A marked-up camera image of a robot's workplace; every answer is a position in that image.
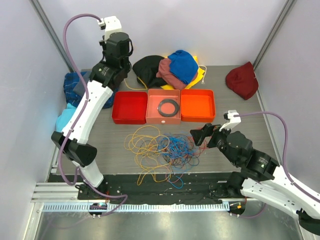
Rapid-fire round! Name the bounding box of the brown wire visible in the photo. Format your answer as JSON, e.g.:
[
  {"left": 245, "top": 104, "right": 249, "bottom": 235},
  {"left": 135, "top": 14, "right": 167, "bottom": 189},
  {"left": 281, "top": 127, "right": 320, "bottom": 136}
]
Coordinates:
[{"left": 162, "top": 149, "right": 198, "bottom": 173}]

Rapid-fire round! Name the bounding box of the yellow cloth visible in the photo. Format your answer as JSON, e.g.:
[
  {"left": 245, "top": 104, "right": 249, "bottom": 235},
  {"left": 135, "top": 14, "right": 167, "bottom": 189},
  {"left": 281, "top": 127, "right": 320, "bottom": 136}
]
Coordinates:
[{"left": 161, "top": 65, "right": 207, "bottom": 90}]

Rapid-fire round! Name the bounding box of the orange plastic box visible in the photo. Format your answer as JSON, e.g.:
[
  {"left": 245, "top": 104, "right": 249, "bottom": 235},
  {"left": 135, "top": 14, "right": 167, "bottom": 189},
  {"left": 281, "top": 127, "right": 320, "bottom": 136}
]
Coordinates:
[{"left": 180, "top": 89, "right": 216, "bottom": 123}]

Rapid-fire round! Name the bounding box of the pink cloth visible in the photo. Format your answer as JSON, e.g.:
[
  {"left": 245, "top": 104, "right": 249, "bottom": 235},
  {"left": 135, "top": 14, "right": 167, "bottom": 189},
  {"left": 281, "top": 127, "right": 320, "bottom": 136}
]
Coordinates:
[{"left": 156, "top": 58, "right": 187, "bottom": 90}]

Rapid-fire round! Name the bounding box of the grey coiled cable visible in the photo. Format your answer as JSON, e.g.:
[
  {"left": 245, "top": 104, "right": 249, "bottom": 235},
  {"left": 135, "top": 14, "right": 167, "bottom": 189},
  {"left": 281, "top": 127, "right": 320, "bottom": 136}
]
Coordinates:
[{"left": 157, "top": 98, "right": 181, "bottom": 117}]

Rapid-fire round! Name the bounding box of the dark red cloth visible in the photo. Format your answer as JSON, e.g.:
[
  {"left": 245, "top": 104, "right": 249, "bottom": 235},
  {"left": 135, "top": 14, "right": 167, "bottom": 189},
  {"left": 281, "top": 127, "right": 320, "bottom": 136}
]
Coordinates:
[{"left": 225, "top": 61, "right": 259, "bottom": 100}]

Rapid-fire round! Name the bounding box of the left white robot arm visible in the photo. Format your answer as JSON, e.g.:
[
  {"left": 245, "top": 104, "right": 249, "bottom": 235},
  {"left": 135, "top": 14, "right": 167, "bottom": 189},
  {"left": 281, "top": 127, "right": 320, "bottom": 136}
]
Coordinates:
[{"left": 51, "top": 32, "right": 133, "bottom": 200}]

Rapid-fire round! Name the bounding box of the red plastic box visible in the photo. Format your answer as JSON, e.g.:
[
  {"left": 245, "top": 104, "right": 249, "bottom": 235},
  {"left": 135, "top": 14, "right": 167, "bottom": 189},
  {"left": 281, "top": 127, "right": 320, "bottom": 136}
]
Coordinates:
[{"left": 111, "top": 91, "right": 148, "bottom": 125}]

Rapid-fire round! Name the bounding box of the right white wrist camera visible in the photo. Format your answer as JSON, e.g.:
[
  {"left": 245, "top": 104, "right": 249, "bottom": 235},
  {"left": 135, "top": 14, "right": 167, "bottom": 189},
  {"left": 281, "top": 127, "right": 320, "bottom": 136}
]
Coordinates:
[{"left": 219, "top": 110, "right": 241, "bottom": 132}]

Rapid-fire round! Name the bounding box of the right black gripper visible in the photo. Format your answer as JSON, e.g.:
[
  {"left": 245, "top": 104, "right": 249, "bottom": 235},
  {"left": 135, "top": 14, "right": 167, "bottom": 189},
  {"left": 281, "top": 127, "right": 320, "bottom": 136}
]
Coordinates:
[{"left": 189, "top": 121, "right": 239, "bottom": 165}]

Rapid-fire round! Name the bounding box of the white slotted cable duct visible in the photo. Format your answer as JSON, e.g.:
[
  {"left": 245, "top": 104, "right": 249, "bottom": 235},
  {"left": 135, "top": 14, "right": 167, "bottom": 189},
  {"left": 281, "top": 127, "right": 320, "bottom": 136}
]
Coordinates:
[{"left": 42, "top": 202, "right": 230, "bottom": 213}]

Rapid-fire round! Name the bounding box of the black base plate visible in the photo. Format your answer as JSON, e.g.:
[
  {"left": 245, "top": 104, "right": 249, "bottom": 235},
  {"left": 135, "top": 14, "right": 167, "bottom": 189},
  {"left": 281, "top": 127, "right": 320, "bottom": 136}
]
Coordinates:
[{"left": 76, "top": 172, "right": 244, "bottom": 205}]

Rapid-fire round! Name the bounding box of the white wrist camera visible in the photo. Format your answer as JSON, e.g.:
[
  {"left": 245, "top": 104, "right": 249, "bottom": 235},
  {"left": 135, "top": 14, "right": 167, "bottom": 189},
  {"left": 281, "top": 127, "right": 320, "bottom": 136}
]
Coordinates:
[
  {"left": 97, "top": 16, "right": 122, "bottom": 41},
  {"left": 219, "top": 110, "right": 241, "bottom": 132}
]

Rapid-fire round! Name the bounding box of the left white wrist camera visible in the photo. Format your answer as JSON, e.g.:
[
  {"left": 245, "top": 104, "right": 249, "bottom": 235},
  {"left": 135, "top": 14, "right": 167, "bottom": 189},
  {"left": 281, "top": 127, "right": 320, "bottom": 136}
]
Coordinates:
[{"left": 97, "top": 16, "right": 122, "bottom": 41}]

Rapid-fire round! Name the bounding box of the salmon pink drawer box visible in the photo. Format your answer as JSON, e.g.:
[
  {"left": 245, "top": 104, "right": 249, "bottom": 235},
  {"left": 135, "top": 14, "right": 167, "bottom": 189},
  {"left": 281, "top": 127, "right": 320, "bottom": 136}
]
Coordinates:
[{"left": 145, "top": 89, "right": 181, "bottom": 125}]

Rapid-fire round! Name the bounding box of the orange wire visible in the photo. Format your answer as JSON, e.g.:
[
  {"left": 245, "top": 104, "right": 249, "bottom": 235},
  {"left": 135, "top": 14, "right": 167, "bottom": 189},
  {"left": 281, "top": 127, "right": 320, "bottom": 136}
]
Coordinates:
[{"left": 124, "top": 128, "right": 201, "bottom": 183}]

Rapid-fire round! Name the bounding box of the grey cloth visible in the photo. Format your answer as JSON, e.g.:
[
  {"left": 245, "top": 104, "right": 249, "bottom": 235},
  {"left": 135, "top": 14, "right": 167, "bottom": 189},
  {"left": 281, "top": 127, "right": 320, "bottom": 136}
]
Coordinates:
[{"left": 73, "top": 80, "right": 86, "bottom": 97}]

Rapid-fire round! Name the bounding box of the yellow wire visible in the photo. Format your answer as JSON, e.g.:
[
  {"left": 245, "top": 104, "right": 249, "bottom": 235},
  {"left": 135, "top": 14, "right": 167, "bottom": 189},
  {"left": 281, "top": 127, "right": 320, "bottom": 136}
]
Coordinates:
[{"left": 123, "top": 77, "right": 173, "bottom": 186}]

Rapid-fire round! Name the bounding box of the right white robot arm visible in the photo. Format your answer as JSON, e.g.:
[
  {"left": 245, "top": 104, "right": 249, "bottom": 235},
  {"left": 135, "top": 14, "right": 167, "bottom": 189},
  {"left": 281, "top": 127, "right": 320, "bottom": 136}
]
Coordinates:
[{"left": 190, "top": 123, "right": 320, "bottom": 235}]

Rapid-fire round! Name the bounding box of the cyan cloth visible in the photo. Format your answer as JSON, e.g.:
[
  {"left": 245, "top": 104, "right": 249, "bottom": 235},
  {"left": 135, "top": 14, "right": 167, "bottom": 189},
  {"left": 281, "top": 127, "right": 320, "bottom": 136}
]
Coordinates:
[{"left": 55, "top": 103, "right": 77, "bottom": 132}]

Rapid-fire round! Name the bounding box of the blue striped cloth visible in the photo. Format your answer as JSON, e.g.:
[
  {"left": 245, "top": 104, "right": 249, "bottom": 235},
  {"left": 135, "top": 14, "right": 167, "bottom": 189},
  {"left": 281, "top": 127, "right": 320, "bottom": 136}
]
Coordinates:
[{"left": 63, "top": 71, "right": 119, "bottom": 109}]

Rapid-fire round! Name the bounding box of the black cloth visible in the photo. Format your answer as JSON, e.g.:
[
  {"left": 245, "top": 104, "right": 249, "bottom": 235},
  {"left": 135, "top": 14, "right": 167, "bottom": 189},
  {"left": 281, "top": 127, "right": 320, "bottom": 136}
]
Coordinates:
[{"left": 132, "top": 55, "right": 167, "bottom": 89}]

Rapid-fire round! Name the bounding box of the red wire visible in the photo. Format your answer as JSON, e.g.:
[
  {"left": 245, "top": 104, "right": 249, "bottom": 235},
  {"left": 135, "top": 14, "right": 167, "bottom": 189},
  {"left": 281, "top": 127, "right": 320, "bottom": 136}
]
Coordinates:
[{"left": 166, "top": 134, "right": 211, "bottom": 187}]

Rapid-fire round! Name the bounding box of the white string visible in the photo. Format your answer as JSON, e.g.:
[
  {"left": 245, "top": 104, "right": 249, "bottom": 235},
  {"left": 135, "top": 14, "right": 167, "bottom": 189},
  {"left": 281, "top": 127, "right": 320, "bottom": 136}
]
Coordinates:
[{"left": 198, "top": 64, "right": 208, "bottom": 85}]

